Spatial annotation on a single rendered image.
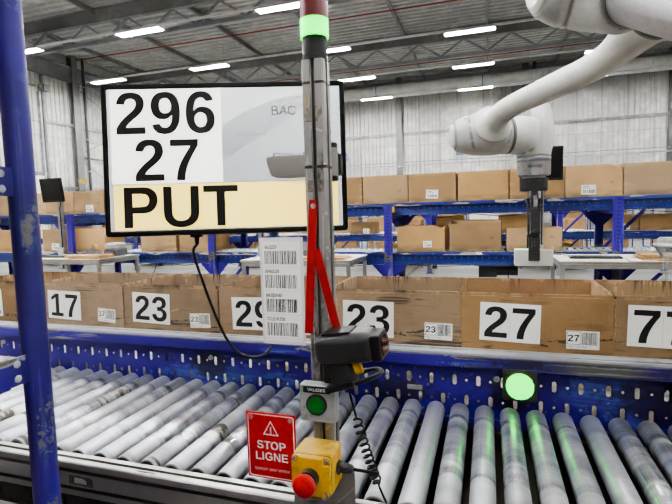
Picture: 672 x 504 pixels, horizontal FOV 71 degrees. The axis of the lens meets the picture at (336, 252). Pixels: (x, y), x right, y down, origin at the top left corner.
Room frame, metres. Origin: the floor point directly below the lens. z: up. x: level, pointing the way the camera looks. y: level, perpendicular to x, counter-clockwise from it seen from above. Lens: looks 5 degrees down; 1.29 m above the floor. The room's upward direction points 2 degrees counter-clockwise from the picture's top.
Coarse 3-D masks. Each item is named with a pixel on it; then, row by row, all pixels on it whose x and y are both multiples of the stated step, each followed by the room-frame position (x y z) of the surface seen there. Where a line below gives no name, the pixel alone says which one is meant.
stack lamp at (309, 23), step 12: (300, 0) 0.85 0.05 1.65; (312, 0) 0.83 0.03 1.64; (324, 0) 0.84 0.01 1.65; (300, 12) 0.85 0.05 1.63; (312, 12) 0.83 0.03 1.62; (324, 12) 0.84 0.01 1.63; (300, 24) 0.85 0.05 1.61; (312, 24) 0.83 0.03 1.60; (324, 24) 0.84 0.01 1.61; (300, 36) 0.85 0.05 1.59
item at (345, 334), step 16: (320, 336) 0.78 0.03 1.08; (336, 336) 0.77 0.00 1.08; (352, 336) 0.76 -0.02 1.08; (368, 336) 0.75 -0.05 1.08; (384, 336) 0.77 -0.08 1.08; (320, 352) 0.77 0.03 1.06; (336, 352) 0.76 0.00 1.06; (352, 352) 0.76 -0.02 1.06; (368, 352) 0.75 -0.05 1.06; (384, 352) 0.76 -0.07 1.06; (336, 368) 0.78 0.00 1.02; (352, 368) 0.78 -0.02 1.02; (336, 384) 0.78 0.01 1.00; (352, 384) 0.77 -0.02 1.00
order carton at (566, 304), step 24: (480, 288) 1.60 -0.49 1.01; (504, 288) 1.58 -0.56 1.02; (528, 288) 1.56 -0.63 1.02; (552, 288) 1.53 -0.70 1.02; (576, 288) 1.51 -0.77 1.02; (600, 288) 1.38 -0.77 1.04; (552, 312) 1.27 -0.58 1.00; (576, 312) 1.25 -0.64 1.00; (600, 312) 1.24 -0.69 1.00; (552, 336) 1.27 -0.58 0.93; (600, 336) 1.23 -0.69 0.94
